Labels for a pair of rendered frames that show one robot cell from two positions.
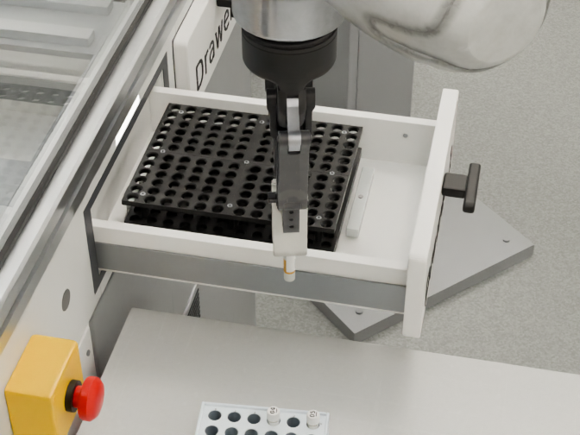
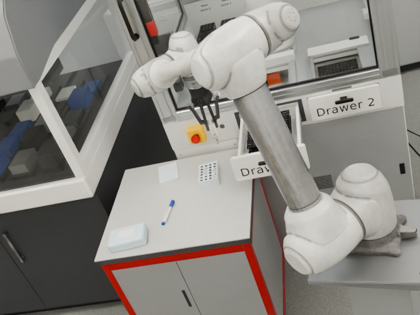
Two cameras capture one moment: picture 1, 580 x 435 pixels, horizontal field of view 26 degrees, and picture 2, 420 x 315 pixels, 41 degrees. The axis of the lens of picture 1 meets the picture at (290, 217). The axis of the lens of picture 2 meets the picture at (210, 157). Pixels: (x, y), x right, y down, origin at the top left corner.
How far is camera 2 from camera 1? 218 cm
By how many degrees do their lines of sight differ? 72
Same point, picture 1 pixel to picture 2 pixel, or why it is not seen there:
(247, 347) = not seen: hidden behind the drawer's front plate
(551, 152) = not seen: outside the picture
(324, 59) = (193, 94)
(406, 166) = not seen: hidden behind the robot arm
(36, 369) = (192, 127)
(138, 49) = (276, 90)
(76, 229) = (229, 114)
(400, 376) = (241, 190)
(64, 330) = (220, 132)
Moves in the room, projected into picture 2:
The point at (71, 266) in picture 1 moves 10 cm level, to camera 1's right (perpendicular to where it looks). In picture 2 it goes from (225, 120) to (229, 132)
